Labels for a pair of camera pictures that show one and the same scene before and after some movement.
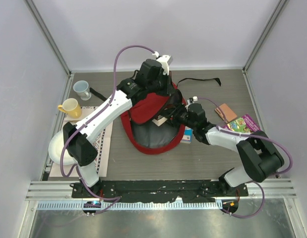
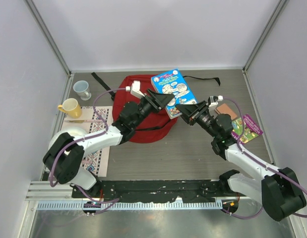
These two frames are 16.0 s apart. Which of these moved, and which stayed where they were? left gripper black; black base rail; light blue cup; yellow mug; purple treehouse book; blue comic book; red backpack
Moved: left gripper black; red backpack; blue comic book
Stayed: light blue cup; black base rail; yellow mug; purple treehouse book
